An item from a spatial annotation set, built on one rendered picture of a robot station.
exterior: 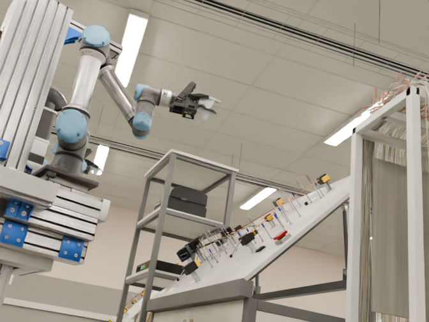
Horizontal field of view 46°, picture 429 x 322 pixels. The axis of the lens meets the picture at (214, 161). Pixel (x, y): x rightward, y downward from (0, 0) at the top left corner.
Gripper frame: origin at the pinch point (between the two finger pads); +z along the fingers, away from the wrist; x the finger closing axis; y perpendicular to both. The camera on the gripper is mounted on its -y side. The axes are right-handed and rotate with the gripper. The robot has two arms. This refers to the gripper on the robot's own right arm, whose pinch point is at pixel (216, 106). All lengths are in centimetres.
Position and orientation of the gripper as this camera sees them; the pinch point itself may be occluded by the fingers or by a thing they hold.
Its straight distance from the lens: 219.4
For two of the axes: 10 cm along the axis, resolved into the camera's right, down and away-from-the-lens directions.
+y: -1.1, 8.5, -5.1
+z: 9.7, 2.1, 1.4
